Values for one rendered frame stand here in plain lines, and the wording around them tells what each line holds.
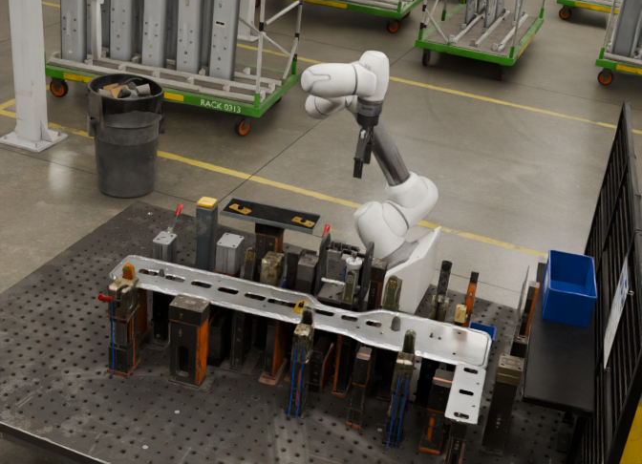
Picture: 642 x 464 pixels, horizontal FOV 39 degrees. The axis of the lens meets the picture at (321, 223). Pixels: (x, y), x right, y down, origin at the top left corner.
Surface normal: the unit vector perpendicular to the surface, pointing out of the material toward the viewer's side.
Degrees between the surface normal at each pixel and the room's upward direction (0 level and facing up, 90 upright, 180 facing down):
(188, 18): 87
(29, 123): 90
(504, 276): 0
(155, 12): 86
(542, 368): 0
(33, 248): 0
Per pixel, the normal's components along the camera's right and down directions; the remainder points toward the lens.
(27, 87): -0.38, 0.40
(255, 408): 0.09, -0.88
